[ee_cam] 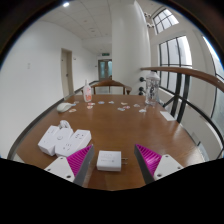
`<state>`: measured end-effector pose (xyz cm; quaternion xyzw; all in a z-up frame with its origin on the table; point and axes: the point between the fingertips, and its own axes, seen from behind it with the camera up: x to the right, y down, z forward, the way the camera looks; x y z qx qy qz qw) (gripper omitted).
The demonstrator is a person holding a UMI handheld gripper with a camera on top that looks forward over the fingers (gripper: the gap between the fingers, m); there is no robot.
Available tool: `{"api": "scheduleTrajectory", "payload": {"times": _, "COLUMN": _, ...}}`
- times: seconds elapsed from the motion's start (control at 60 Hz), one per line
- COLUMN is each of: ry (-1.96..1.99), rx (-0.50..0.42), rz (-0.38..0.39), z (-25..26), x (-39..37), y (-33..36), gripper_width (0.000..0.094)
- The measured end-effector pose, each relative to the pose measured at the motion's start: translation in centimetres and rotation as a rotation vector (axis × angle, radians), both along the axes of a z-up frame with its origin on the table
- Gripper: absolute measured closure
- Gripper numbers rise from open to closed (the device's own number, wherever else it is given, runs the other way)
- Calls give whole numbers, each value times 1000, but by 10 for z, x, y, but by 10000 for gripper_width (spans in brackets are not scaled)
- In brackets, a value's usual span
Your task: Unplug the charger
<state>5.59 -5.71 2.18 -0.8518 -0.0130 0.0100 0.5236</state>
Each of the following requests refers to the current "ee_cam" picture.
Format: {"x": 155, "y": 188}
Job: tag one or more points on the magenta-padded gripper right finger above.
{"x": 166, "y": 165}

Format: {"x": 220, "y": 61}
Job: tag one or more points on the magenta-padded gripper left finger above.
{"x": 61, "y": 166}

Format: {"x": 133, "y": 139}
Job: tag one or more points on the white charger block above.
{"x": 108, "y": 160}

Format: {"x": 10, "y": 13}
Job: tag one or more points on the white power strip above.
{"x": 48, "y": 140}
{"x": 75, "y": 142}

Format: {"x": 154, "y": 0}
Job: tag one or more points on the white paper card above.
{"x": 167, "y": 115}

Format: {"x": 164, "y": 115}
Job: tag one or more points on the small colourful sticker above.
{"x": 101, "y": 102}
{"x": 136, "y": 105}
{"x": 126, "y": 107}
{"x": 121, "y": 109}
{"x": 124, "y": 103}
{"x": 111, "y": 102}
{"x": 142, "y": 110}
{"x": 72, "y": 110}
{"x": 91, "y": 104}
{"x": 89, "y": 107}

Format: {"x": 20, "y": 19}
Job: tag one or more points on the white spray bottle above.
{"x": 87, "y": 93}

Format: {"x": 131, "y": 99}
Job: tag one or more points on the beige side door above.
{"x": 66, "y": 73}

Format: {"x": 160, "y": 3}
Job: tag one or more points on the wood-topped black railing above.
{"x": 186, "y": 71}

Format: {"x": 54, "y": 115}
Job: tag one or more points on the brown wooden armchair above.
{"x": 110, "y": 83}

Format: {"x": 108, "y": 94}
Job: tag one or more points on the glazed double door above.
{"x": 105, "y": 70}

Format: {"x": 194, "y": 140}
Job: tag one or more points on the wide bright window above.
{"x": 218, "y": 66}

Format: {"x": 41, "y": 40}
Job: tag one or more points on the tall gridded window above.
{"x": 175, "y": 51}

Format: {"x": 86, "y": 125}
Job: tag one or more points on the green exit sign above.
{"x": 105, "y": 52}

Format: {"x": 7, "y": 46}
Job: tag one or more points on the small slanted window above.
{"x": 165, "y": 20}

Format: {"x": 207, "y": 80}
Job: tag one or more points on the round ceiling light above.
{"x": 66, "y": 4}

